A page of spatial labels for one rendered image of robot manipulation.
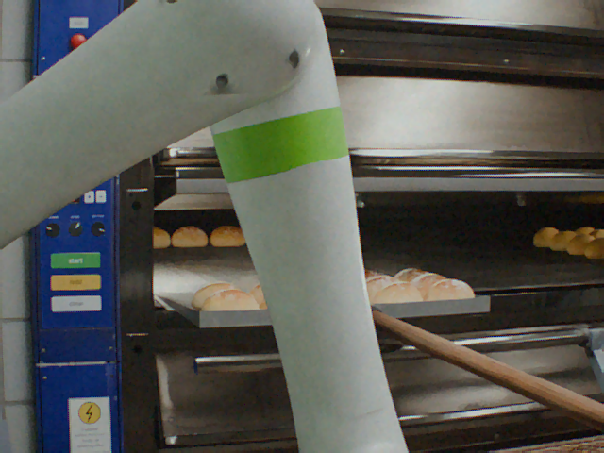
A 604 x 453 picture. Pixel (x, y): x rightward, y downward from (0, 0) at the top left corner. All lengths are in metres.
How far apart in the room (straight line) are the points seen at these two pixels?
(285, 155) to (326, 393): 0.21
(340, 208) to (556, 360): 1.49
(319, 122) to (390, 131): 1.19
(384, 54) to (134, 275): 0.63
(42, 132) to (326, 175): 0.27
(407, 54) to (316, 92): 1.23
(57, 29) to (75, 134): 1.14
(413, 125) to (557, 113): 0.35
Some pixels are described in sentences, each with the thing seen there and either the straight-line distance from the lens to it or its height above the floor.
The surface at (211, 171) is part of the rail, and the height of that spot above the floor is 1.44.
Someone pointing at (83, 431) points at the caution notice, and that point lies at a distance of 2.04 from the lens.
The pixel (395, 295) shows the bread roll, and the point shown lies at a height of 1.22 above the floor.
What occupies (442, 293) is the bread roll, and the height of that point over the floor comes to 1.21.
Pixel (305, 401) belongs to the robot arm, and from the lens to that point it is 1.01.
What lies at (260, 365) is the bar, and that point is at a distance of 1.72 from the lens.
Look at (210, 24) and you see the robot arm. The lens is 0.80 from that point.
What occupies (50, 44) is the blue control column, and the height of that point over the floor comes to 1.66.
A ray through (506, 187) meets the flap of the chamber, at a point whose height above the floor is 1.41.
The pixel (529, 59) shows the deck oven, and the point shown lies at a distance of 2.33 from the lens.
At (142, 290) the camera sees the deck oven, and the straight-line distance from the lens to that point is 2.05.
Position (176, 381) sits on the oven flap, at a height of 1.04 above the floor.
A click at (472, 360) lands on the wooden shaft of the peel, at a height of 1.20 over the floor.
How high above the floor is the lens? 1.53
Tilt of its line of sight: 6 degrees down
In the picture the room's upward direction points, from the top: 1 degrees clockwise
